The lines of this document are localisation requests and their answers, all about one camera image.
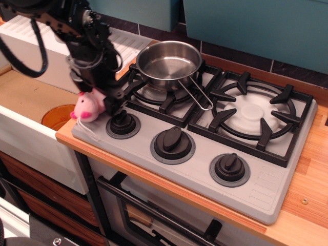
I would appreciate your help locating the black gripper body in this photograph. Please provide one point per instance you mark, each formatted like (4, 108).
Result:
(102, 70)

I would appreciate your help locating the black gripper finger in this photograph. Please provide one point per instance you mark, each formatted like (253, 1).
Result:
(114, 105)
(82, 81)

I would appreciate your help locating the pink stuffed pig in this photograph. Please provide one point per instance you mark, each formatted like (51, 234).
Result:
(89, 106)

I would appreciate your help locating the stainless steel pan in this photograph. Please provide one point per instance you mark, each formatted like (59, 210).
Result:
(172, 66)

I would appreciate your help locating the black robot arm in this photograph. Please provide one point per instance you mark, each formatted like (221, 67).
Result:
(93, 58)

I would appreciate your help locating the black left stove knob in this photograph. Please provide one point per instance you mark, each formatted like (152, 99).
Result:
(123, 125)

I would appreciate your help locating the black stove knob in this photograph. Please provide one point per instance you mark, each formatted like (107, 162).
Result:
(123, 125)
(173, 146)
(229, 170)

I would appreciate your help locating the black middle stove knob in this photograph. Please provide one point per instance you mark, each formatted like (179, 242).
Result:
(173, 146)

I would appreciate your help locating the black right stove knob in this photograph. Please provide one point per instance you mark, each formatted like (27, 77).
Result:
(229, 170)

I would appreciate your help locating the grey toy stove top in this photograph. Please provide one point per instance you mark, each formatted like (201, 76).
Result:
(261, 197)

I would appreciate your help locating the orange plastic plate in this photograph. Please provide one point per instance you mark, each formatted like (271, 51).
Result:
(56, 117)

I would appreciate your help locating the white toy sink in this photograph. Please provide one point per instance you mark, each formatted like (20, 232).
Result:
(25, 100)

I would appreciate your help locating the black left burner grate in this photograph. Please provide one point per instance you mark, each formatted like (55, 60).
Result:
(177, 107)

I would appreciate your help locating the black burner grate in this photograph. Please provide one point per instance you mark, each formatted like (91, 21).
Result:
(264, 120)
(177, 107)

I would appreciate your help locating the wooden drawer cabinet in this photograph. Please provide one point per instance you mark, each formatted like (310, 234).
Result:
(50, 201)

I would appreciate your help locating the black right burner grate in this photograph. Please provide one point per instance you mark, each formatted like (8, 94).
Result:
(264, 120)

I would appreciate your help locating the oven door with black handle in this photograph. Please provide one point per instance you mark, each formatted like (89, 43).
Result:
(148, 216)

